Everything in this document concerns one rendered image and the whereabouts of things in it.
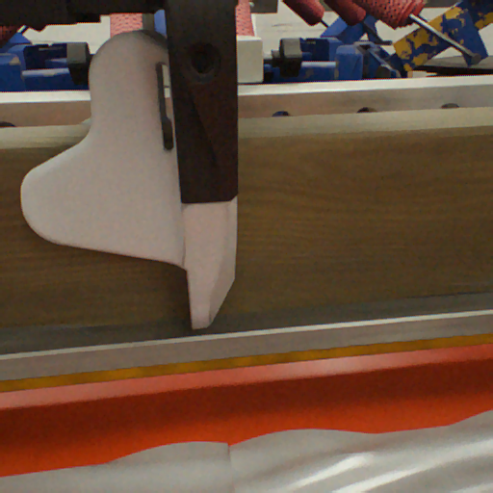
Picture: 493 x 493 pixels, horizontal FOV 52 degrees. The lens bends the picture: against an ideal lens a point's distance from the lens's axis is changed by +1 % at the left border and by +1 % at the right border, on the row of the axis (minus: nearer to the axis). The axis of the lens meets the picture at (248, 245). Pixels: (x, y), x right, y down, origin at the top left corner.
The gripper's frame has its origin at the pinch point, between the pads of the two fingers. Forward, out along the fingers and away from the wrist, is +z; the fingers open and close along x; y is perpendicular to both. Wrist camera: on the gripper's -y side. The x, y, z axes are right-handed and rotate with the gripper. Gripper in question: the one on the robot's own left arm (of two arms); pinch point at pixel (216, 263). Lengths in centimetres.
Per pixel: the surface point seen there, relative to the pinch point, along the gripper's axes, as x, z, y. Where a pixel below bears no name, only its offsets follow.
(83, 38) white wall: -413, 5, 71
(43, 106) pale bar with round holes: -21.8, -2.8, 10.6
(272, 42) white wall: -412, 12, -76
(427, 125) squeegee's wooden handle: 1.2, -5.0, -7.1
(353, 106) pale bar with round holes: -21.7, -1.8, -12.5
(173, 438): 3.1, 5.3, 2.0
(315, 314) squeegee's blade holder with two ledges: 2.0, 1.4, -3.4
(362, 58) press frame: -60, -2, -27
